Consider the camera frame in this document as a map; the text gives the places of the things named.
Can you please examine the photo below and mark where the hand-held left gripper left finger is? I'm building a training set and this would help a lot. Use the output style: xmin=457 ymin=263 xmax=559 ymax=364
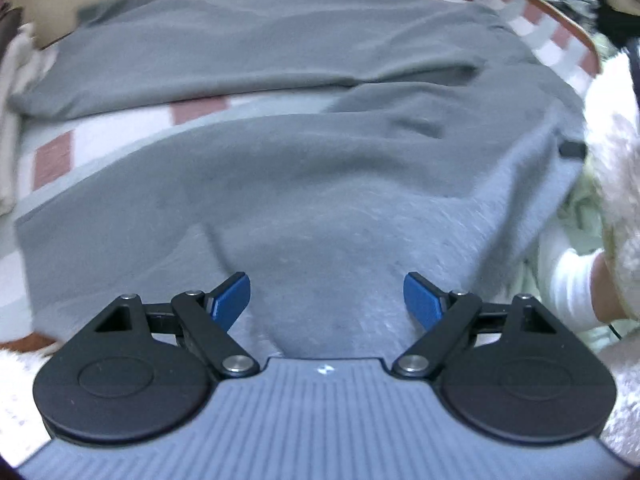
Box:
xmin=94 ymin=272 xmax=261 ymax=378

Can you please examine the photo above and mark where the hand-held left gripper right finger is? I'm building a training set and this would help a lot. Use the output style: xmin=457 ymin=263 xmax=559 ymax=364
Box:
xmin=392 ymin=271 xmax=558 ymax=378

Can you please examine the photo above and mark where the grey sweatshirt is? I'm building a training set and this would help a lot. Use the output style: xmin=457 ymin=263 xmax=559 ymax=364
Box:
xmin=7 ymin=0 xmax=588 ymax=361

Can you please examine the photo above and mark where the person's right forearm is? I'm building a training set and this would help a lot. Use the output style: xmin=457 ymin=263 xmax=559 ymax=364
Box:
xmin=537 ymin=110 xmax=640 ymax=348

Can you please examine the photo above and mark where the stack of folded clothes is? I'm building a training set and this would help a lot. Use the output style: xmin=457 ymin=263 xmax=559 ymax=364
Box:
xmin=0 ymin=22 xmax=56 ymax=216

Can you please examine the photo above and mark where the checked floor mat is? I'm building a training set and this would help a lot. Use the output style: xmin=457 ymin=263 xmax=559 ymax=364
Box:
xmin=0 ymin=0 xmax=603 ymax=346

